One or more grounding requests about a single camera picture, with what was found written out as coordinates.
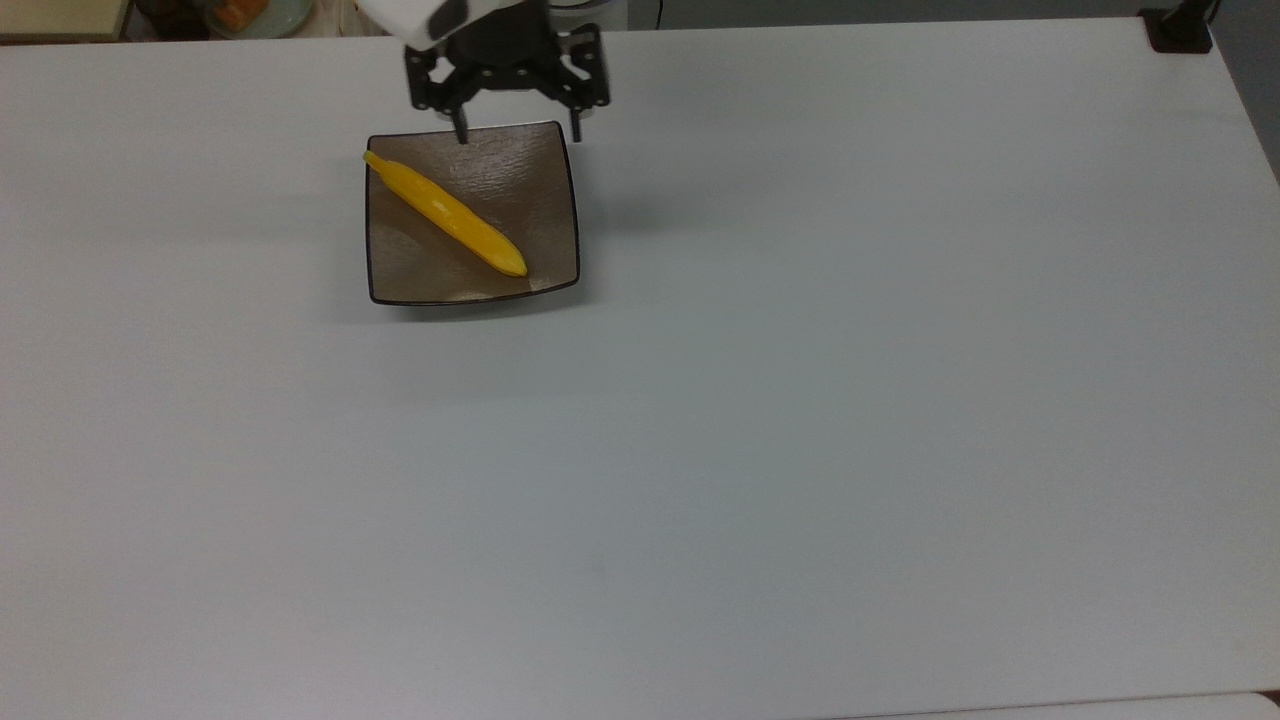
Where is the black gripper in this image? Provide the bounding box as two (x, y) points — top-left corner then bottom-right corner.
(404, 0), (612, 145)

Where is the yellow banana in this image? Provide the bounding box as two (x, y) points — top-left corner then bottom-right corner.
(362, 150), (529, 279)

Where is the square brown ceramic plate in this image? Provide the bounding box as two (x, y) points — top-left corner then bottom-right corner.
(365, 120), (583, 307)

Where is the pale round plate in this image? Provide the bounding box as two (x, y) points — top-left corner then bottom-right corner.
(205, 0), (317, 40)

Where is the beige wooden board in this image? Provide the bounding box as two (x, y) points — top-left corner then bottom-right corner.
(0, 0), (132, 43)

